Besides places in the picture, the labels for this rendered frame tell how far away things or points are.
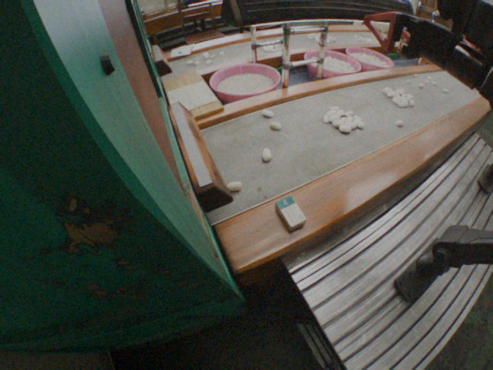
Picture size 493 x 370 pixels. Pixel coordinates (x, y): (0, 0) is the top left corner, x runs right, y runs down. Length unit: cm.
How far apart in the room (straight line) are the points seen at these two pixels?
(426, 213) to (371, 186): 25
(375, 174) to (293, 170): 20
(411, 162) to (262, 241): 45
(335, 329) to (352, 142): 47
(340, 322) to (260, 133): 51
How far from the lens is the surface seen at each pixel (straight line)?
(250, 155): 54
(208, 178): 35
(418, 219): 67
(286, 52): 72
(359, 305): 51
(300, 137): 60
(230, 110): 65
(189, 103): 70
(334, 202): 45
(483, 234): 49
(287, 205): 41
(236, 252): 39
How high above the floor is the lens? 114
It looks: 55 degrees down
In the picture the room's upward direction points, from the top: 7 degrees counter-clockwise
